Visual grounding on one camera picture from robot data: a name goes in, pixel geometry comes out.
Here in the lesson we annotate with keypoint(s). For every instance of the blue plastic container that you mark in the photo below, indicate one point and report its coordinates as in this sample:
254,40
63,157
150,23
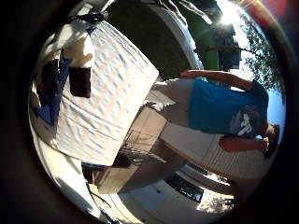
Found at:
49,105

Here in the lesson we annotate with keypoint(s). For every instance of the leafy tree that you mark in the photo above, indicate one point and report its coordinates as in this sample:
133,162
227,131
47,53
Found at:
260,56

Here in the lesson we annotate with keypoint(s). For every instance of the white striped tablecloth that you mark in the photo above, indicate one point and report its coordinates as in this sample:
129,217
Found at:
109,93

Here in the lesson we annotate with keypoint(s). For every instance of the person in blue shirt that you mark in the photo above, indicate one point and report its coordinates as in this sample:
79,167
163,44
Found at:
218,105

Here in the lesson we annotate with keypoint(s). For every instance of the dark building window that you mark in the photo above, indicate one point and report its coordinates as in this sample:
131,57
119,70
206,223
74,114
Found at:
184,187

